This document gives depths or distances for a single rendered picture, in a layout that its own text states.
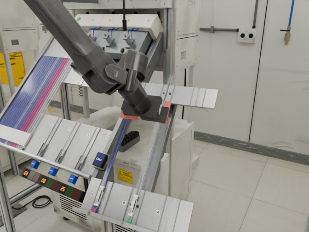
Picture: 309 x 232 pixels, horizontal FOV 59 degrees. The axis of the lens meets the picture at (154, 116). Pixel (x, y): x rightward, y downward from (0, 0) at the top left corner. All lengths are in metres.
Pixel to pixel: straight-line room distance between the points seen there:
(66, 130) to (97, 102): 2.46
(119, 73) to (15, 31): 1.91
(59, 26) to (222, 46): 2.20
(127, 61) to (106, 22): 0.73
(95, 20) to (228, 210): 1.50
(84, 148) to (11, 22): 1.56
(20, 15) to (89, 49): 1.91
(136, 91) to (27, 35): 1.97
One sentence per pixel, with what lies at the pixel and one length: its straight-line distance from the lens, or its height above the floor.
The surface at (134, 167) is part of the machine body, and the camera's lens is 1.35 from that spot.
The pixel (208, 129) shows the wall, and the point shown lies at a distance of 2.96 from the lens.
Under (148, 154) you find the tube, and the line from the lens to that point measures 0.87.
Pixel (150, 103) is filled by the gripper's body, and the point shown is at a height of 1.06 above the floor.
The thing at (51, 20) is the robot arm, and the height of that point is 1.27.
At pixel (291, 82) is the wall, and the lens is 2.66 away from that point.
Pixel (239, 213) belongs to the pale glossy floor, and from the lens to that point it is 2.09.
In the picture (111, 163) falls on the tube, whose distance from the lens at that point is 0.91.
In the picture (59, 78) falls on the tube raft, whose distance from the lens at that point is 1.45.
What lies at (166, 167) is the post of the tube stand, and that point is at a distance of 0.98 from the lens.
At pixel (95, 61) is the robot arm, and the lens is 0.64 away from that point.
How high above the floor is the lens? 1.29
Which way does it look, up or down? 20 degrees down
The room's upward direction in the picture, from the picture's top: straight up
